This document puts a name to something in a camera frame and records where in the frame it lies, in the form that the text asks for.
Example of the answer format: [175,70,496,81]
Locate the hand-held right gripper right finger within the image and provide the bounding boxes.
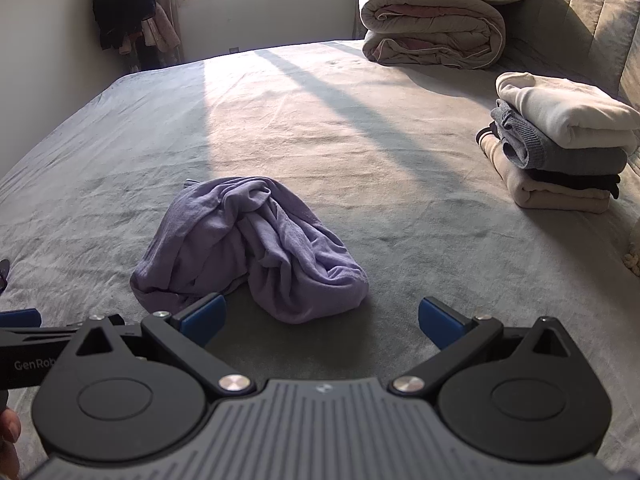
[392,297,573,397]

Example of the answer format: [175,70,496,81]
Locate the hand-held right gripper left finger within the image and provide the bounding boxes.
[75,294,255,396]

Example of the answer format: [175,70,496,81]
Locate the purple shirt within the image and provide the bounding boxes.
[131,176,370,325]

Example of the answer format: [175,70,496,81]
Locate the hanging pink clothes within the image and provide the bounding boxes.
[120,2,181,57]

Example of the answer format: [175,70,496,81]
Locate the person's left hand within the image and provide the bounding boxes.
[0,407,22,480]

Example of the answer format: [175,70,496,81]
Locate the folded beige garment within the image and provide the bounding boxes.
[480,135,613,215]

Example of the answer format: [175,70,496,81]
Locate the folded grey sweater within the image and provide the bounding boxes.
[490,100,628,173]

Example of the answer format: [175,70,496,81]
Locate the white plush toy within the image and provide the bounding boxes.
[622,230,640,277]

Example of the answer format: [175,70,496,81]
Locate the folded white sweater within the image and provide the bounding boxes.
[496,72,640,150]

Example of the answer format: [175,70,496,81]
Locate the folded beige pink quilt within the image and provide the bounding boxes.
[359,0,507,70]

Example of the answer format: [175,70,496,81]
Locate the grey quilted headboard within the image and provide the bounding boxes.
[492,0,640,111]

